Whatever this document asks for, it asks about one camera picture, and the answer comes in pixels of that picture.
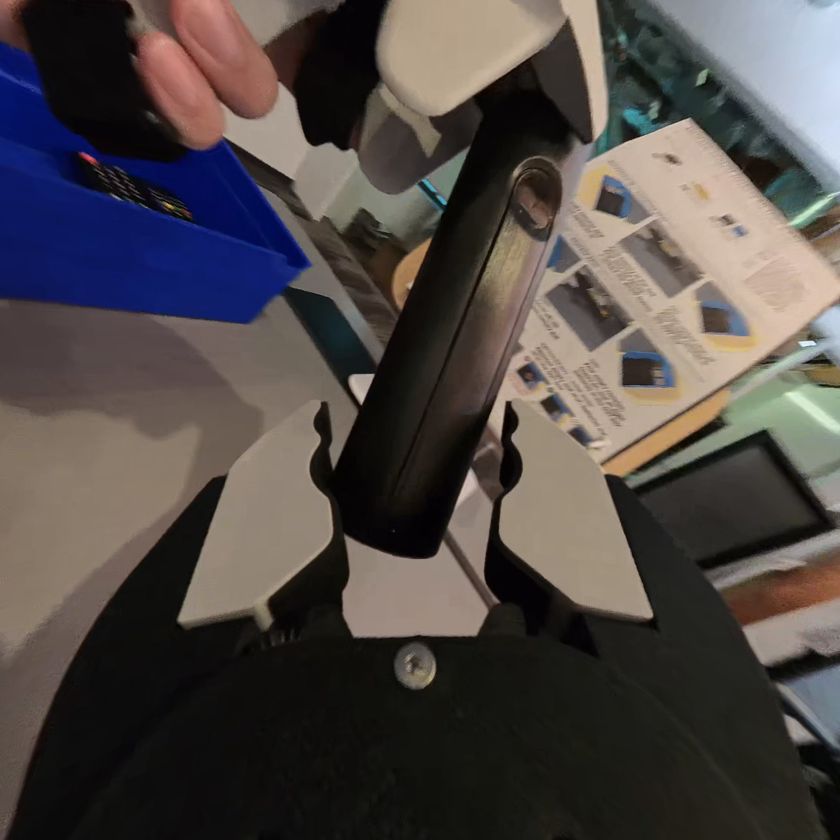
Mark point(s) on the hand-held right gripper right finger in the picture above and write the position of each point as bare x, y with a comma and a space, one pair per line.
571, 531

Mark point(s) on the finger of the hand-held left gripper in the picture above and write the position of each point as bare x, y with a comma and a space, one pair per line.
459, 46
587, 65

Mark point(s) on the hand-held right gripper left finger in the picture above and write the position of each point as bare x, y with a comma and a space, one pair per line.
262, 525

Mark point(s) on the black remote control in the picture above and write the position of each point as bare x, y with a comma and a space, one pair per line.
433, 367
138, 190

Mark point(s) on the blue plastic bin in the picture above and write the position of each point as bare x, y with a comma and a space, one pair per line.
131, 262

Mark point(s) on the person's left hand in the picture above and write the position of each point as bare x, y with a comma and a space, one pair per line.
210, 72

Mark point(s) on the black monitor screen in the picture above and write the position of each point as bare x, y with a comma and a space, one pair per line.
728, 499

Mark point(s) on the white stand base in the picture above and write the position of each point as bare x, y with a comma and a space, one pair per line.
359, 388

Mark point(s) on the black desk mat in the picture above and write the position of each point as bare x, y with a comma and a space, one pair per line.
334, 334

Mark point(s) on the printed instruction sheet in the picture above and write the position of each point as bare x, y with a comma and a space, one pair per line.
709, 275

